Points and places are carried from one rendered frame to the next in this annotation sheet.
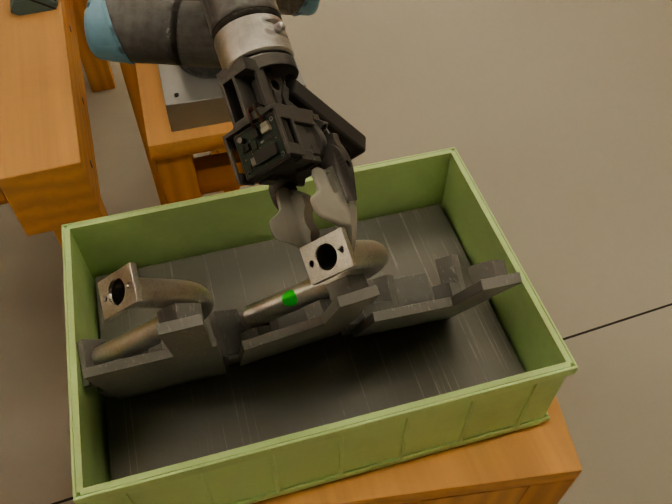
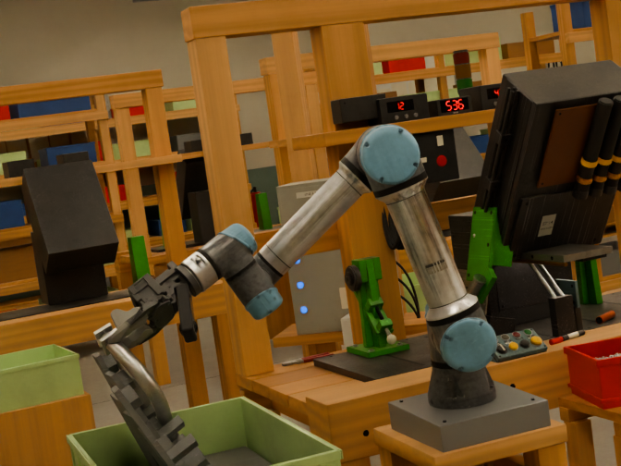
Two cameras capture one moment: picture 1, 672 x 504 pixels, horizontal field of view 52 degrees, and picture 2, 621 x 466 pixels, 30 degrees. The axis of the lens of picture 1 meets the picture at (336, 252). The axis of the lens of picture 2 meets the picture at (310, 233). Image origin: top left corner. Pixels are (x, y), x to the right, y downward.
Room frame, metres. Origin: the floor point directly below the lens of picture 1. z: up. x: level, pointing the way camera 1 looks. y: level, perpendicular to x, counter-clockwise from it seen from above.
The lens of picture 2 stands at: (0.66, -2.28, 1.54)
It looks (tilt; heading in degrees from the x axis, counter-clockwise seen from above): 5 degrees down; 86
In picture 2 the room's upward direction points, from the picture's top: 8 degrees counter-clockwise
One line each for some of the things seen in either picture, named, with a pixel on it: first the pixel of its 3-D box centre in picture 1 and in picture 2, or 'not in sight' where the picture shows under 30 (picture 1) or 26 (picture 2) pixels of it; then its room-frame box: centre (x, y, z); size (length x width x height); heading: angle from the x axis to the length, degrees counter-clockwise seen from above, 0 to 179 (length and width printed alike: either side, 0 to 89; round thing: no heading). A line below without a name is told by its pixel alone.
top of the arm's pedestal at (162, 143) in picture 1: (221, 87); (467, 435); (1.14, 0.23, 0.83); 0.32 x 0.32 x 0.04; 15
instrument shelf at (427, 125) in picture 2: not in sight; (442, 122); (1.38, 1.24, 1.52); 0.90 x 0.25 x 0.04; 18
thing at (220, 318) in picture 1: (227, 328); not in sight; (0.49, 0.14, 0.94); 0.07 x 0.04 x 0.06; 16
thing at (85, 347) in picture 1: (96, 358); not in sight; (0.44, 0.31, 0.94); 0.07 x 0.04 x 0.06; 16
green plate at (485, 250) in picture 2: not in sight; (491, 242); (1.41, 0.91, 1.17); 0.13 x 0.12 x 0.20; 18
